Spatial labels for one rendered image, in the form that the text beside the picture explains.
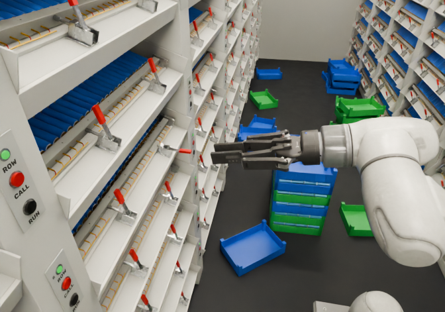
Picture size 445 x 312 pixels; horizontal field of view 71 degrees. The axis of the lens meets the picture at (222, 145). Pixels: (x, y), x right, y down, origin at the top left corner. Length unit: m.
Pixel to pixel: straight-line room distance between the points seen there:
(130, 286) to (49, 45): 0.61
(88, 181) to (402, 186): 0.51
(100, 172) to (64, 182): 0.06
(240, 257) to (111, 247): 1.16
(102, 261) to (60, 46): 0.41
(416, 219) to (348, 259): 1.38
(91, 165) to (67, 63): 0.19
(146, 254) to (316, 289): 1.04
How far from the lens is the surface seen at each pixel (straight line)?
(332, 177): 1.68
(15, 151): 0.42
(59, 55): 0.51
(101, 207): 0.75
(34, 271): 0.49
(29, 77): 0.45
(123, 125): 0.70
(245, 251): 1.82
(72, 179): 0.57
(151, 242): 0.97
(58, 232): 0.51
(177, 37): 0.96
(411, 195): 0.57
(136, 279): 0.91
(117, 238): 0.73
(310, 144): 0.66
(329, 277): 1.82
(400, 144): 0.64
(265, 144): 0.71
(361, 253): 1.97
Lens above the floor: 1.45
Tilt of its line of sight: 34 degrees down
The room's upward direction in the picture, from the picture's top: straight up
